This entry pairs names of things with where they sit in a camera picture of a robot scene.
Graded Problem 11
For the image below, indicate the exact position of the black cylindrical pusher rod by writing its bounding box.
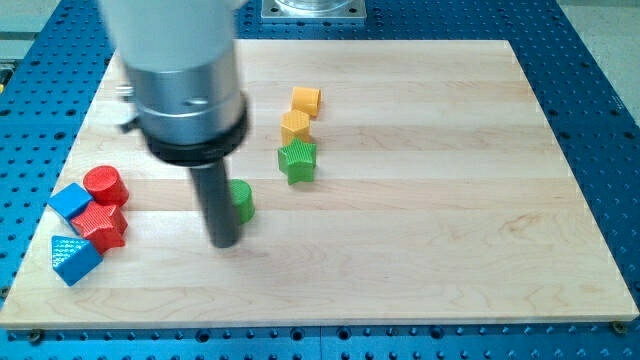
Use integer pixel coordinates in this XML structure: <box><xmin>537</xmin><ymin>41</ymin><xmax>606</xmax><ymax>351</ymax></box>
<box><xmin>190</xmin><ymin>160</ymin><xmax>240</xmax><ymax>248</ymax></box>

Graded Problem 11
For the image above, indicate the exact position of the green cylinder block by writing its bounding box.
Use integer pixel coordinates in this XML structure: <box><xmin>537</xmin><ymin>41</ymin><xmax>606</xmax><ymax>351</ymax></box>
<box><xmin>230</xmin><ymin>179</ymin><xmax>255</xmax><ymax>224</ymax></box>

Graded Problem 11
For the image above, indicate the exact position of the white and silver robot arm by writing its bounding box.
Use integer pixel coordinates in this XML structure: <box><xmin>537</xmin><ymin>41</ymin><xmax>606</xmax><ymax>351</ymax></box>
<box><xmin>99</xmin><ymin>0</ymin><xmax>249</xmax><ymax>248</ymax></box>

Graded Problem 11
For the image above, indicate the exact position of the green star block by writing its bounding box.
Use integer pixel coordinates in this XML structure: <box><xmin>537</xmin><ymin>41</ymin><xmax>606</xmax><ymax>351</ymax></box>
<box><xmin>278</xmin><ymin>138</ymin><xmax>317</xmax><ymax>185</ymax></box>

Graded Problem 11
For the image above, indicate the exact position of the red star block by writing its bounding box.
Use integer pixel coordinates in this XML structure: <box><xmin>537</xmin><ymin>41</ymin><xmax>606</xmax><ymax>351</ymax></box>
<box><xmin>71</xmin><ymin>201</ymin><xmax>128</xmax><ymax>254</ymax></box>

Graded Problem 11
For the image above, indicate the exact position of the yellow hexagon block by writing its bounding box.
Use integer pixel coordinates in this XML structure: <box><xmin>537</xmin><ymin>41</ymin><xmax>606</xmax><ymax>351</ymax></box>
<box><xmin>280</xmin><ymin>110</ymin><xmax>311</xmax><ymax>145</ymax></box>

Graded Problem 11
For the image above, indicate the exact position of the red cylinder block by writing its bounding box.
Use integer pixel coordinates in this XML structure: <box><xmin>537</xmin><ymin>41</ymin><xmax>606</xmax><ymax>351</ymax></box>
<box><xmin>83</xmin><ymin>165</ymin><xmax>129</xmax><ymax>207</ymax></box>

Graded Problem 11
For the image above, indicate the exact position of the yellow cylinder block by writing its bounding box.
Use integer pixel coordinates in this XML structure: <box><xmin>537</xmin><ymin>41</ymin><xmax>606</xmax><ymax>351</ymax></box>
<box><xmin>291</xmin><ymin>87</ymin><xmax>322</xmax><ymax>117</ymax></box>

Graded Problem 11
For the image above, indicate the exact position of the blue cube block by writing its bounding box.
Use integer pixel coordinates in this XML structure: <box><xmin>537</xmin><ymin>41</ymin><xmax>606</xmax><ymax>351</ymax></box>
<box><xmin>48</xmin><ymin>183</ymin><xmax>93</xmax><ymax>221</ymax></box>

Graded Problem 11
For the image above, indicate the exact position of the blue triangle block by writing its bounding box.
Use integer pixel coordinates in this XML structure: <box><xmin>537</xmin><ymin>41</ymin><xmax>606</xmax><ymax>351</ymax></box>
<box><xmin>51</xmin><ymin>236</ymin><xmax>103</xmax><ymax>286</ymax></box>

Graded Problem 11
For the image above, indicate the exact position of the light wooden board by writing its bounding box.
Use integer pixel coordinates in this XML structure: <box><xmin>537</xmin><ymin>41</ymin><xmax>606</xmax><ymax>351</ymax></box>
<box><xmin>1</xmin><ymin>40</ymin><xmax>638</xmax><ymax>329</ymax></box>

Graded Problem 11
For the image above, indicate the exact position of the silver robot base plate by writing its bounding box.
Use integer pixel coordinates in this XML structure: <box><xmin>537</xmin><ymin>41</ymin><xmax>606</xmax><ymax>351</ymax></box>
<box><xmin>261</xmin><ymin>0</ymin><xmax>367</xmax><ymax>22</ymax></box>

